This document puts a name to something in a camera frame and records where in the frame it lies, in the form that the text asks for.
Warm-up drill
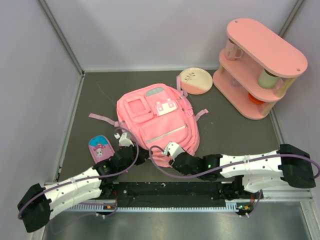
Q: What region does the pale green cup on shelf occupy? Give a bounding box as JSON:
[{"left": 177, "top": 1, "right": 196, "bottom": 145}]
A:
[{"left": 257, "top": 69, "right": 281, "bottom": 89}]

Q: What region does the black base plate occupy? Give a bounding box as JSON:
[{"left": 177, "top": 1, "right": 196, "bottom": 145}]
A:
[{"left": 84, "top": 181, "right": 264, "bottom": 208}]

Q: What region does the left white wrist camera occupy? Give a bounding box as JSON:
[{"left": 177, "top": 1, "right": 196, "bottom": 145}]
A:
[{"left": 114, "top": 132, "right": 134, "bottom": 147}]

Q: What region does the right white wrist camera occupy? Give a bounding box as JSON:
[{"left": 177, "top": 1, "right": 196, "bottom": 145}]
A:
[{"left": 162, "top": 141, "right": 186, "bottom": 160}]

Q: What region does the purple cartoon pencil case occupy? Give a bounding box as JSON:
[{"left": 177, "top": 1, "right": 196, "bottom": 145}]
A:
[{"left": 88, "top": 135, "right": 115, "bottom": 164}]

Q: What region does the cream and pink plate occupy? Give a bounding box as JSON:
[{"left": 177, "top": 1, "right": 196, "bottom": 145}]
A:
[{"left": 177, "top": 67, "right": 213, "bottom": 95}]

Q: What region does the pink student backpack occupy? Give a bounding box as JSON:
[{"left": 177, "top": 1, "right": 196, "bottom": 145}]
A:
[{"left": 89, "top": 83, "right": 208, "bottom": 168}]

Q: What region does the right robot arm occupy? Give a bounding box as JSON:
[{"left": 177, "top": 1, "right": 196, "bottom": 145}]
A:
[{"left": 165, "top": 142, "right": 320, "bottom": 200}]

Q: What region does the orange bowl on shelf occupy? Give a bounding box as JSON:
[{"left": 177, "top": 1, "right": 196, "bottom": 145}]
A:
[{"left": 248, "top": 93, "right": 265, "bottom": 105}]

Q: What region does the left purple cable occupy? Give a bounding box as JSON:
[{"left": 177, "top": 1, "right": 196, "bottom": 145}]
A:
[{"left": 17, "top": 127, "right": 140, "bottom": 217}]

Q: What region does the pink three-tier shelf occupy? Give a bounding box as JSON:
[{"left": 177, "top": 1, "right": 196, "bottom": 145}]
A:
[{"left": 212, "top": 18, "right": 308, "bottom": 120}]

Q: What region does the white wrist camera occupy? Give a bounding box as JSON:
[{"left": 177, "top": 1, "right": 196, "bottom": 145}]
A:
[
  {"left": 162, "top": 141, "right": 186, "bottom": 160},
  {"left": 114, "top": 132, "right": 134, "bottom": 147}
]

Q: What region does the grey slotted cable duct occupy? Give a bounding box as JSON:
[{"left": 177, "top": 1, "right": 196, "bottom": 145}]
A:
[{"left": 69, "top": 202, "right": 105, "bottom": 212}]

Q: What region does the pink mug on shelf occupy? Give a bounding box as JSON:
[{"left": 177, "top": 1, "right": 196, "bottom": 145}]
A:
[{"left": 224, "top": 38, "right": 244, "bottom": 61}]

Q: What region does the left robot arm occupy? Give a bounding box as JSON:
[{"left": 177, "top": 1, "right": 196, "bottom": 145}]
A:
[{"left": 17, "top": 145, "right": 149, "bottom": 233}]

